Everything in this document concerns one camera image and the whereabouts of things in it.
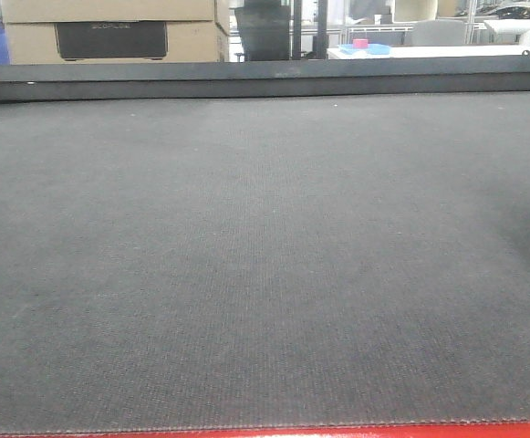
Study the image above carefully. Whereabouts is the blue tray on table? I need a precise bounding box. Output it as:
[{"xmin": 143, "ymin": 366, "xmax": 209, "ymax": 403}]
[{"xmin": 338, "ymin": 43, "xmax": 391, "ymax": 57}]

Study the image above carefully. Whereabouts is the dark conveyor side rail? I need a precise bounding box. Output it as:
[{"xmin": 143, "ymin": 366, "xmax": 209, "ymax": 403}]
[{"xmin": 0, "ymin": 55, "xmax": 530, "ymax": 101}]

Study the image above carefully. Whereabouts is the dark conveyor belt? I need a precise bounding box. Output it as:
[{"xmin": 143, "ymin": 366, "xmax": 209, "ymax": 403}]
[{"xmin": 0, "ymin": 92, "xmax": 530, "ymax": 433}]

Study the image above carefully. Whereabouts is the lower cardboard box black label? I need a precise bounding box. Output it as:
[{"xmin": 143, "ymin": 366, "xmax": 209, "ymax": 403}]
[{"xmin": 5, "ymin": 21, "xmax": 229, "ymax": 65}]

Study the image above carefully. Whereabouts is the white plastic tub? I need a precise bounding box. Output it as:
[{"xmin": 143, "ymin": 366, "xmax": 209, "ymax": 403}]
[{"xmin": 391, "ymin": 0, "xmax": 439, "ymax": 24}]

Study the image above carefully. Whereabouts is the pink block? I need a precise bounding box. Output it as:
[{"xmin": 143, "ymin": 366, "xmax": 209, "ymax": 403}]
[{"xmin": 352, "ymin": 38, "xmax": 369, "ymax": 50}]

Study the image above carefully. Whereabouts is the upper cardboard box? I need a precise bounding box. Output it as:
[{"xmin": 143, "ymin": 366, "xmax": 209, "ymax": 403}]
[{"xmin": 1, "ymin": 0, "xmax": 230, "ymax": 33}]

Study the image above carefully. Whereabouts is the grey office chair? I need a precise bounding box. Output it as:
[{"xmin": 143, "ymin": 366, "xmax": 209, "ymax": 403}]
[{"xmin": 407, "ymin": 19, "xmax": 466, "ymax": 47}]

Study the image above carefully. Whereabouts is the black mesh office chair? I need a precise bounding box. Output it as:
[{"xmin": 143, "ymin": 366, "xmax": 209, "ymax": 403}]
[{"xmin": 234, "ymin": 1, "xmax": 291, "ymax": 62}]

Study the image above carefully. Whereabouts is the white table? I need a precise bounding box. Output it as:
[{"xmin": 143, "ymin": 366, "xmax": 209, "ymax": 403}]
[{"xmin": 327, "ymin": 45, "xmax": 530, "ymax": 60}]

